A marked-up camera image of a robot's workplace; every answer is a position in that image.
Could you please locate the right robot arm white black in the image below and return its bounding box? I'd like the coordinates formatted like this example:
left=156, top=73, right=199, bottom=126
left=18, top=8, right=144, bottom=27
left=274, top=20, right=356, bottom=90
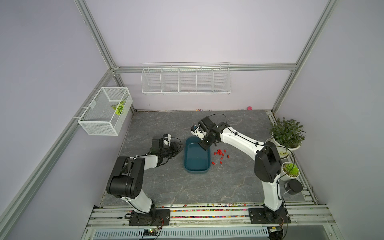
left=191, top=117, right=284, bottom=215

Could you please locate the long white wire wall basket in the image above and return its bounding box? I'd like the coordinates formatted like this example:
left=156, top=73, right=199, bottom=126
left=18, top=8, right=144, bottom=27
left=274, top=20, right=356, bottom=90
left=141, top=63, right=232, bottom=95

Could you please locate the green leaf toy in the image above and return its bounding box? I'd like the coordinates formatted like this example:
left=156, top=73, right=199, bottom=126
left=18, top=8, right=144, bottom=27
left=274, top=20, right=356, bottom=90
left=112, top=101, right=126, bottom=116

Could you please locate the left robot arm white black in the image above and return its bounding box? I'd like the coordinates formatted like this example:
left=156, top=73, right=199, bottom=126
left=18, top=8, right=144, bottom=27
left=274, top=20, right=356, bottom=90
left=106, top=138, right=183, bottom=216

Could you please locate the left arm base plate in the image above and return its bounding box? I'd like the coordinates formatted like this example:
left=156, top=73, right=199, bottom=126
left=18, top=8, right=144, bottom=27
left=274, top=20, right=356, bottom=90
left=129, top=209, right=171, bottom=227

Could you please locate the white wire cube basket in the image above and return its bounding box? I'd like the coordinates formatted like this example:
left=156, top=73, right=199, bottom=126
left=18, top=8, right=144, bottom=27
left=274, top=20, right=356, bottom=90
left=78, top=87, right=133, bottom=136

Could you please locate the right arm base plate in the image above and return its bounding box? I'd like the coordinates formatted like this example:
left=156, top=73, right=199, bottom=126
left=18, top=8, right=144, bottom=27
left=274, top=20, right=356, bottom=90
left=248, top=206, right=292, bottom=225

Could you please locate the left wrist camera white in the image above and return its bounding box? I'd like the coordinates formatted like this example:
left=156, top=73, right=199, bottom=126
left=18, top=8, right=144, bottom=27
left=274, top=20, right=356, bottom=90
left=161, top=134, right=172, bottom=148

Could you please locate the small potted succulent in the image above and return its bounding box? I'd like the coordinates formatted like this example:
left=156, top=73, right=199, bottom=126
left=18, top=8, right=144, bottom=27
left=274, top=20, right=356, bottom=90
left=281, top=162, right=300, bottom=182

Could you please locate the large potted green plant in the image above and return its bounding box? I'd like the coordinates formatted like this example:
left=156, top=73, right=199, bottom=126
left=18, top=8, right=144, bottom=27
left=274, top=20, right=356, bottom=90
left=270, top=118, right=307, bottom=159

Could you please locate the black cylinder weight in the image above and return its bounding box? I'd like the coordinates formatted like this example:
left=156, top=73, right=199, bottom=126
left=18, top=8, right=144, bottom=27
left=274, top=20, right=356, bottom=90
left=284, top=179, right=303, bottom=195

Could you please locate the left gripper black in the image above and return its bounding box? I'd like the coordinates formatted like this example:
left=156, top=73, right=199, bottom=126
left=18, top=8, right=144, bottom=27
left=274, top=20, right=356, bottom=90
left=160, top=141, right=185, bottom=159

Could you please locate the teal plastic storage box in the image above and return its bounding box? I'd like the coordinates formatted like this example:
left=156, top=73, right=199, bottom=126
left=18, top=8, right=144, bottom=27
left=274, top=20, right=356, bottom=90
left=184, top=137, right=211, bottom=174

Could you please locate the white ventilation grille strip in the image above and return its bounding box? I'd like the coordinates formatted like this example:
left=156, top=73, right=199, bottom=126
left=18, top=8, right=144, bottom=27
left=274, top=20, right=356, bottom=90
left=91, top=227, right=269, bottom=240

